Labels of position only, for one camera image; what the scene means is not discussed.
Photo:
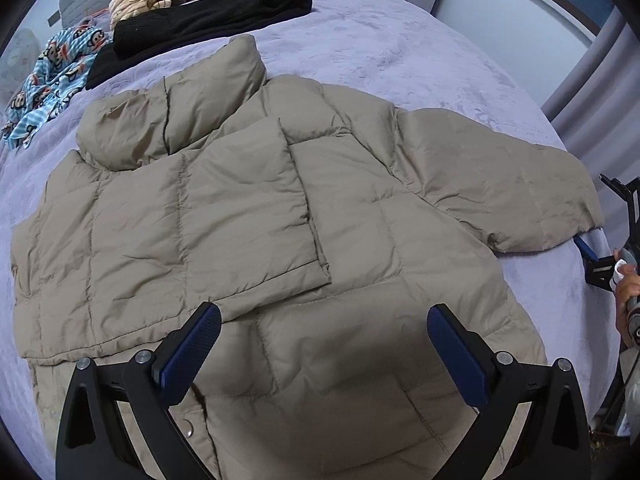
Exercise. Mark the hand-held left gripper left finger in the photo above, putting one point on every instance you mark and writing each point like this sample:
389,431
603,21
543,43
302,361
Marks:
192,347

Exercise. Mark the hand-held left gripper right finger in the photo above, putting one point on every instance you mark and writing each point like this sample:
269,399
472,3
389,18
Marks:
462,355

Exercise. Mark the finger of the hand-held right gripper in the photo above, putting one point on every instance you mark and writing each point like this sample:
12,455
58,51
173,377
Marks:
584,246

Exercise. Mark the beige puffer jacket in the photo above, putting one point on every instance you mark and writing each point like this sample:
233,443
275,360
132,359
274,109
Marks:
240,240

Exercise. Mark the person's right hand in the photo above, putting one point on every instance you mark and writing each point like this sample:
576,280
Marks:
629,290

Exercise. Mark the grey curtain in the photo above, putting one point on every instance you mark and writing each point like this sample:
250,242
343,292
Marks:
597,90

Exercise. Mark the purple bed blanket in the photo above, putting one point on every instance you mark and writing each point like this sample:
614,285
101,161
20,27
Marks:
380,40

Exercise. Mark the black garment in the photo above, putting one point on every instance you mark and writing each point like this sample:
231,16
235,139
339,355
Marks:
106,67

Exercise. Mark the blue monkey print cloth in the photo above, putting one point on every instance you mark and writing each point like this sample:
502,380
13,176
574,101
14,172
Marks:
52,75

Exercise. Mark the folded black sweater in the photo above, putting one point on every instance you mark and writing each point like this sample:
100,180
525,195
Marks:
210,12

